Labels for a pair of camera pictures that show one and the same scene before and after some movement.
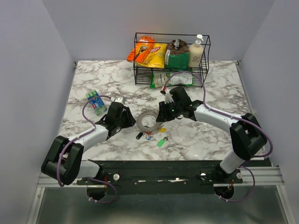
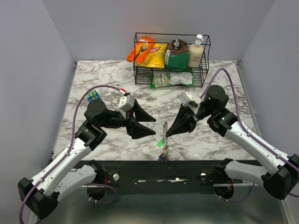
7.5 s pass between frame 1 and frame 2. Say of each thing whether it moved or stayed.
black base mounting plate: stayed
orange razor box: stayed
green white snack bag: stayed
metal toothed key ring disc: moved
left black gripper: moved
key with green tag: stayed
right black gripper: moved
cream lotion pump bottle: stayed
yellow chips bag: stayed
